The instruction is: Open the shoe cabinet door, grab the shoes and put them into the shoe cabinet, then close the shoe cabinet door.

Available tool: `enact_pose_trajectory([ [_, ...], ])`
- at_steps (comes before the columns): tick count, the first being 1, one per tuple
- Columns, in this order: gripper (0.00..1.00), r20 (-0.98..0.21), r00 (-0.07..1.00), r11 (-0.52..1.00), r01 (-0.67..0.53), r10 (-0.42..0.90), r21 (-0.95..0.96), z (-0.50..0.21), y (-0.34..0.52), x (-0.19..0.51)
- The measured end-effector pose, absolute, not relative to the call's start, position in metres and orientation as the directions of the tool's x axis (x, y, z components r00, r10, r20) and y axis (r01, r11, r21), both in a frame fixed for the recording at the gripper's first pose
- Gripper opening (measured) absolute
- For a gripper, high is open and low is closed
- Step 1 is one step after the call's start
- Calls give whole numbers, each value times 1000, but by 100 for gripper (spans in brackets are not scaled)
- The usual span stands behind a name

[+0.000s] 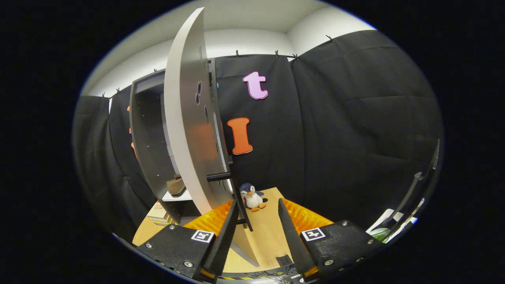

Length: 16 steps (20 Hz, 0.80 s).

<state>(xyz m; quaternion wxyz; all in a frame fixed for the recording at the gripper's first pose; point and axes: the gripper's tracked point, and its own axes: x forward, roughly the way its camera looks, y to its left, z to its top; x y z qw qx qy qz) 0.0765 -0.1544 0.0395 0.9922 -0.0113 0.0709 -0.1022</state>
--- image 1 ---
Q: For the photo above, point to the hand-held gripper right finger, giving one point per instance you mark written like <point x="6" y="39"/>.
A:
<point x="294" y="240"/>

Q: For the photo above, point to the small black object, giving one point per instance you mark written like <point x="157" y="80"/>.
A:
<point x="284" y="260"/>

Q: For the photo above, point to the white printed board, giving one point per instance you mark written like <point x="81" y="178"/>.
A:
<point x="384" y="219"/>

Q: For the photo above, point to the stack of books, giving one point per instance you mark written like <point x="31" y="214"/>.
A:
<point x="158" y="213"/>

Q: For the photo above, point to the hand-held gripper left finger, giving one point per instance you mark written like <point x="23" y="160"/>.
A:
<point x="227" y="240"/>

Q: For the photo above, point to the penguin plush toy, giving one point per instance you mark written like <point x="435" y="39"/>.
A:
<point x="252" y="199"/>

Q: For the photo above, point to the brown fuzzy shoe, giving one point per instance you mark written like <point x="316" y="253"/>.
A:
<point x="175" y="186"/>

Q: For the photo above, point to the black backdrop cloth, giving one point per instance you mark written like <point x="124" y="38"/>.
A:
<point x="355" y="138"/>

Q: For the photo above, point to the grey shoe cabinet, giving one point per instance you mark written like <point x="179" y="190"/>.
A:
<point x="144" y="130"/>

